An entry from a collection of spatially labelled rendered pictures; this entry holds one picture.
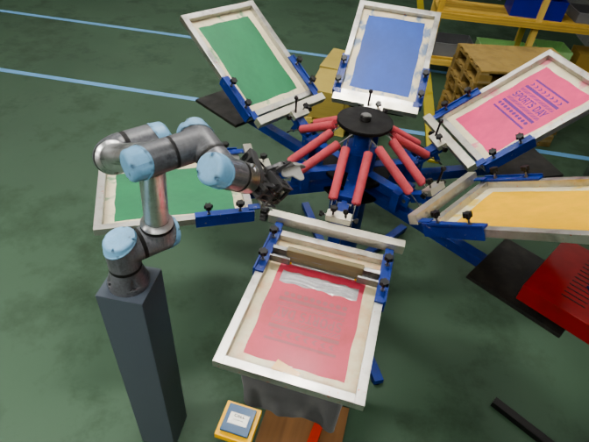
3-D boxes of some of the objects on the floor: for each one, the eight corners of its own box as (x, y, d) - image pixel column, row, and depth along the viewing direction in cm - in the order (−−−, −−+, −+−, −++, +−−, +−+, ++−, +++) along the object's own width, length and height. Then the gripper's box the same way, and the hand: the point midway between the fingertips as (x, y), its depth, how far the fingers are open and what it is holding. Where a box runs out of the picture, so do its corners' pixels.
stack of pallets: (525, 112, 568) (553, 46, 515) (553, 146, 510) (588, 77, 457) (434, 107, 560) (453, 40, 508) (451, 142, 502) (476, 70, 450)
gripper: (233, 221, 115) (275, 225, 132) (287, 165, 108) (324, 177, 125) (216, 196, 118) (259, 203, 135) (267, 139, 111) (306, 154, 128)
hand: (286, 183), depth 131 cm, fingers open, 14 cm apart
